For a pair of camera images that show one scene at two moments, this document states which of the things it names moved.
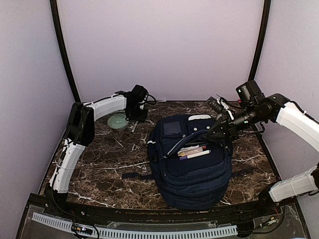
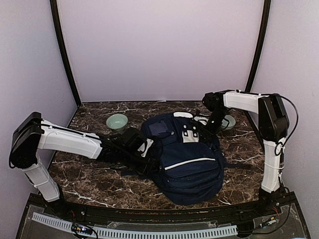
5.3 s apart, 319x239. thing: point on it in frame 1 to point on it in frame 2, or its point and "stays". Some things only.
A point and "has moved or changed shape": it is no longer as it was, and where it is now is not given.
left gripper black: [141, 119] to [147, 168]
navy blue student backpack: [193, 167] has moved or changed shape
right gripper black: [223, 121] to [205, 134]
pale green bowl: [117, 121] stays
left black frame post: [57, 25] stays
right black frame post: [265, 26] stays
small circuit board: [80, 229] stays
